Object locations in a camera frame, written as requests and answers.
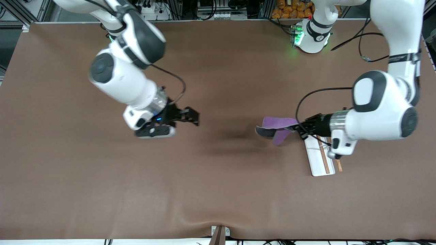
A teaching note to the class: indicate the white rectangular tray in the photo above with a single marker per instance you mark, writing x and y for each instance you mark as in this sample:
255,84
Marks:
318,165

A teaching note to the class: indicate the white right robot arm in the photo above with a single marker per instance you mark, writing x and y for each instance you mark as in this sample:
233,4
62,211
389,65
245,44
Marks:
126,81

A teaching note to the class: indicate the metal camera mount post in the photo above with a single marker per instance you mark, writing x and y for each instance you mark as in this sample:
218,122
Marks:
218,238

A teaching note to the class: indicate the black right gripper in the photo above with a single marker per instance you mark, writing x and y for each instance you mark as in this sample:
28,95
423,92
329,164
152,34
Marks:
172,112

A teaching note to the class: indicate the purple microfibre towel grey edge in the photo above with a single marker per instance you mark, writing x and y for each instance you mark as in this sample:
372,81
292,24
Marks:
277,122

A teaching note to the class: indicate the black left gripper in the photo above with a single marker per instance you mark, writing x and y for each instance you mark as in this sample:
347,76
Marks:
320,124

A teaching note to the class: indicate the white power strip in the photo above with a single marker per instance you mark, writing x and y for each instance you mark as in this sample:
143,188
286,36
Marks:
153,13

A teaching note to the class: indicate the orange snack bags pile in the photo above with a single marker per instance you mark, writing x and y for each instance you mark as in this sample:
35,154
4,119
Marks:
289,13

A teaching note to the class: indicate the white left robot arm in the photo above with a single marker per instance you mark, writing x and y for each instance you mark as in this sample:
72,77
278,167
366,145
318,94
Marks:
381,115

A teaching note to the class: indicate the aluminium frame profile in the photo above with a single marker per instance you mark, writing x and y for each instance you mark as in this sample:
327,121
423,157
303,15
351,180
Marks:
20,17
430,13

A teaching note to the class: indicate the brown table mat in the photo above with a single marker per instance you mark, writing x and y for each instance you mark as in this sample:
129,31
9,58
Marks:
218,177

